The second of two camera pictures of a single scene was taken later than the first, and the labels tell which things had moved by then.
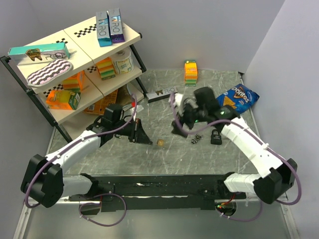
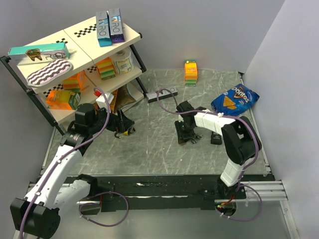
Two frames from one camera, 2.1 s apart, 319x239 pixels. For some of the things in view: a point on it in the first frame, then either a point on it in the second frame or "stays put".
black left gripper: x=140 y=136 → x=119 y=123
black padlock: x=216 y=139 stays put
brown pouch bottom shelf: x=123 y=96 stays put
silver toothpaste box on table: x=160 y=94 stays put
